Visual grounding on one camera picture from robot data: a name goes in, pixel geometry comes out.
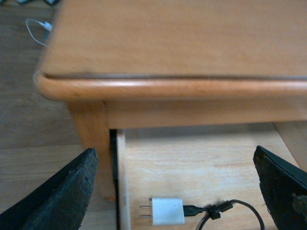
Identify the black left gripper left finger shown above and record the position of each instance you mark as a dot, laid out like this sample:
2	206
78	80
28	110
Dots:
60	203

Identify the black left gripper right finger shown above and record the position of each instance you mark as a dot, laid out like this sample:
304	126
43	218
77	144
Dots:
284	190

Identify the wooden drawer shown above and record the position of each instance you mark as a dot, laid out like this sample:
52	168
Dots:
202	165

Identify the white charger plug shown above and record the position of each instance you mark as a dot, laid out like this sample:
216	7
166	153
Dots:
165	211

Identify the wooden nightstand cabinet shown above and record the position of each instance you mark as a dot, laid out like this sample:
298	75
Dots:
160	63

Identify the white plug in socket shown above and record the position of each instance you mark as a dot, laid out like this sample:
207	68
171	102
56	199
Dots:
47	26

